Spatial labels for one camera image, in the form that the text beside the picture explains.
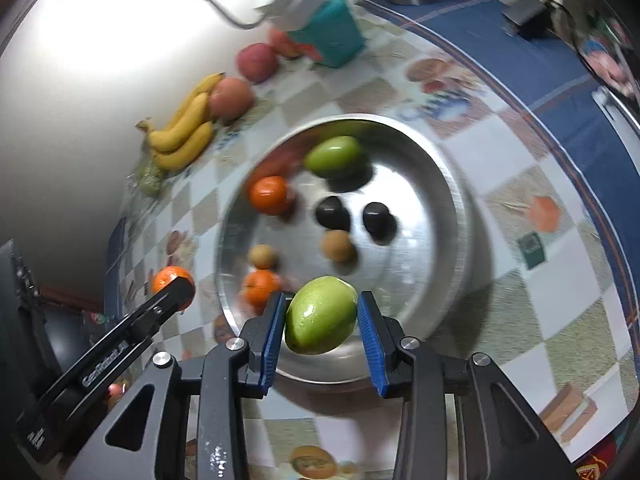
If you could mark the green jujube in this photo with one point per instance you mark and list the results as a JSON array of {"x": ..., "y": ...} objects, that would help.
[
  {"x": 320, "y": 315},
  {"x": 332, "y": 156}
]

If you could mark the dark furniture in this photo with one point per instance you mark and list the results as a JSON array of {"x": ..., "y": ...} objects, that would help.
[{"x": 25, "y": 310}]

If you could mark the clear bag of green fruits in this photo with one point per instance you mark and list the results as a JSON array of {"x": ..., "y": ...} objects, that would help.
[{"x": 150, "y": 180}]

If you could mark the yellow banana bunch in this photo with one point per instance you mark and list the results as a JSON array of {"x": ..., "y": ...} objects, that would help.
[{"x": 180, "y": 150}]

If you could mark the red apple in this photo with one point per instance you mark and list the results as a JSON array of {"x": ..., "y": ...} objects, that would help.
[
  {"x": 231, "y": 97},
  {"x": 257, "y": 62},
  {"x": 282, "y": 42}
]

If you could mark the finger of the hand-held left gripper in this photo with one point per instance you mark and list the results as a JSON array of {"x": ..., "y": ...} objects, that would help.
[{"x": 172, "y": 302}]

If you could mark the checkered printed tablecloth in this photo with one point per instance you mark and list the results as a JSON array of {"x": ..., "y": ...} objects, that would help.
[{"x": 550, "y": 125}]

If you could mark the dark purple plum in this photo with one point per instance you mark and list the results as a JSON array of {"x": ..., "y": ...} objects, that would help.
[
  {"x": 375, "y": 216},
  {"x": 332, "y": 211}
]

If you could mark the small orange tangerine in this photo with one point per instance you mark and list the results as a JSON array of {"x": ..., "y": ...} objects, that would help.
[{"x": 167, "y": 276}]

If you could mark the stainless steel bowl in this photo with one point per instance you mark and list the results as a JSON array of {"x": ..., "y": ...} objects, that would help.
[{"x": 415, "y": 240}]

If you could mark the brown longan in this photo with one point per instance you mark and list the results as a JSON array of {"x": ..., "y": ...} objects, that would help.
[
  {"x": 262, "y": 256},
  {"x": 339, "y": 245}
]

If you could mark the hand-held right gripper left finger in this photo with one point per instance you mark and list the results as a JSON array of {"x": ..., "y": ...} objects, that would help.
[{"x": 270, "y": 340}]

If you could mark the black power adapter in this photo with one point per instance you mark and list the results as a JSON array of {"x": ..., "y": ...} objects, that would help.
[{"x": 525, "y": 15}]

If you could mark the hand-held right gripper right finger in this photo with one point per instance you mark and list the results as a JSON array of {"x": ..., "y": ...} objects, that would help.
[{"x": 372, "y": 340}]

